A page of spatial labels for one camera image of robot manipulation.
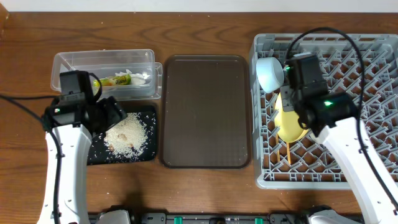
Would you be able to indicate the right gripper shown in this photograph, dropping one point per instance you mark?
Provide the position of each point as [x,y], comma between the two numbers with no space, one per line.
[286,98]

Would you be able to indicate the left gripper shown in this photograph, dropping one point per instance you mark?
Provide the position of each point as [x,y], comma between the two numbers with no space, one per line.
[115,112]

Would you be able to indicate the yellow plate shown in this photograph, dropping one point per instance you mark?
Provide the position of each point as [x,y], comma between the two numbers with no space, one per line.
[289,128]

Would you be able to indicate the pile of white rice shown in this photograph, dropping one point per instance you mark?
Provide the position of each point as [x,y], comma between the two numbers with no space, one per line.
[127,135]

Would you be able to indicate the green orange snack wrapper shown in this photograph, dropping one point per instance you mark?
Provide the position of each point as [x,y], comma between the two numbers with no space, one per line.
[113,81]

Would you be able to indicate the light blue bowl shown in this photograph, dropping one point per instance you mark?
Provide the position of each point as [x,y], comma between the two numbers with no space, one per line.
[269,73]

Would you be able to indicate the white tissue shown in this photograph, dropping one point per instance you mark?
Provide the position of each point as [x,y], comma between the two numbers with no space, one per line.
[133,78]

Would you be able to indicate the wooden chopstick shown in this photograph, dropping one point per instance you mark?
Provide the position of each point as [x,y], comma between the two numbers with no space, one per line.
[278,148]
[288,153]

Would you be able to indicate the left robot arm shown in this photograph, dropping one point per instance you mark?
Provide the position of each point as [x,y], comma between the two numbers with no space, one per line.
[71,127]

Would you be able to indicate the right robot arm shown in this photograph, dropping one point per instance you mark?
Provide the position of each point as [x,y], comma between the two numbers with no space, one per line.
[332,120]

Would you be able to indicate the clear plastic waste bin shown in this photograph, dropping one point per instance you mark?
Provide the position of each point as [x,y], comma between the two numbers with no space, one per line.
[105,63]

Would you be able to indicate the grey dishwasher rack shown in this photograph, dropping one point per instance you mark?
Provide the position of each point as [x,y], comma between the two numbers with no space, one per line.
[365,66]

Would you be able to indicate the black plastic tray bin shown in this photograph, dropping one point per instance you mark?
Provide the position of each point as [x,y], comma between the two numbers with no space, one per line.
[150,149]

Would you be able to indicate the brown serving tray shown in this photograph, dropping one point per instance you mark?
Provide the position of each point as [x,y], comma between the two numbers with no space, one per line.
[206,121]

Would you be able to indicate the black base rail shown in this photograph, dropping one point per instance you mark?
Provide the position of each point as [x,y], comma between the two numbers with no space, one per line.
[317,214]

